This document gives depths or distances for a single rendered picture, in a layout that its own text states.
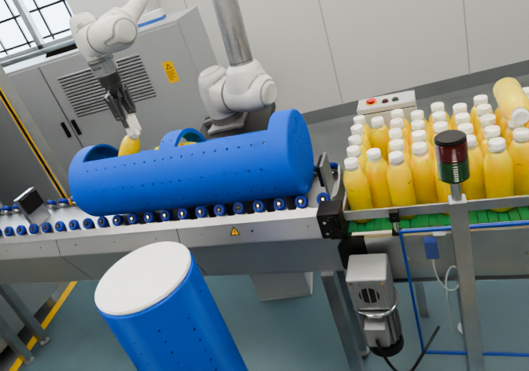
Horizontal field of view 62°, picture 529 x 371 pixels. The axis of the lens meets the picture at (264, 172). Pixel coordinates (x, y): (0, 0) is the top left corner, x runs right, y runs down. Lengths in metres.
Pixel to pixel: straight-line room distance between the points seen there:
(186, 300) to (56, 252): 0.98
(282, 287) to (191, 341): 1.26
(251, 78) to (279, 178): 0.59
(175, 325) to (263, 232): 0.47
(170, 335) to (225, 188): 0.48
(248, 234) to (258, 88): 0.61
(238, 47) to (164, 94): 1.40
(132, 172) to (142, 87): 1.64
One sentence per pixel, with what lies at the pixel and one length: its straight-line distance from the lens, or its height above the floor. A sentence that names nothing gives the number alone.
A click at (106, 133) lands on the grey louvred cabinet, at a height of 0.84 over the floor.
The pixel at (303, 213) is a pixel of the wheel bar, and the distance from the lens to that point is 1.44.
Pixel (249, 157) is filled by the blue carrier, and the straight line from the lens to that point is 1.36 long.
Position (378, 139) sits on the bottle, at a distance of 1.50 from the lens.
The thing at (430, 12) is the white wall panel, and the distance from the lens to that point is 4.21.
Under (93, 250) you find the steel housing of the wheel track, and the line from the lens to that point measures 1.94.
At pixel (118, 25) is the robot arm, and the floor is 1.63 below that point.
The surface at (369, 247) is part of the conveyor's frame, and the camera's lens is 1.34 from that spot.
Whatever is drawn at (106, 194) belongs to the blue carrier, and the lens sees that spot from 1.68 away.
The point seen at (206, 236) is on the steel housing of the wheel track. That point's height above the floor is 0.87.
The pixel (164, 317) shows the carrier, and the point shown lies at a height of 0.98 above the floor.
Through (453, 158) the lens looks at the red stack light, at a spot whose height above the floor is 1.22.
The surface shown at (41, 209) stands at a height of 0.98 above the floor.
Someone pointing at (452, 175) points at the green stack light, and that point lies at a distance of 1.00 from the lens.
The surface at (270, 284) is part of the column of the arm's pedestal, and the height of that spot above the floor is 0.11.
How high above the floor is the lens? 1.72
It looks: 27 degrees down
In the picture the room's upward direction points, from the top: 19 degrees counter-clockwise
